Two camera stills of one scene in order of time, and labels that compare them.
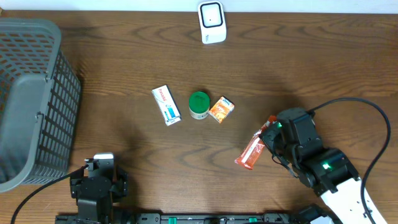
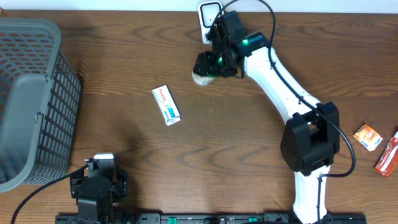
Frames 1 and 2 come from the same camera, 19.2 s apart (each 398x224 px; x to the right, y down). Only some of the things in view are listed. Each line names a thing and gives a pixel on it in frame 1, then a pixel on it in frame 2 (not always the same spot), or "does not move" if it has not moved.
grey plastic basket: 40,101 does not move
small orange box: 222,109 → 369,138
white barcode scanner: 212,22 does not move
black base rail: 178,218 does not move
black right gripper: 268,134 → 204,59
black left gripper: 119,188 does not move
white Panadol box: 167,105 does not move
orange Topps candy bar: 248,155 → 388,162
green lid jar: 199,104 → 203,81
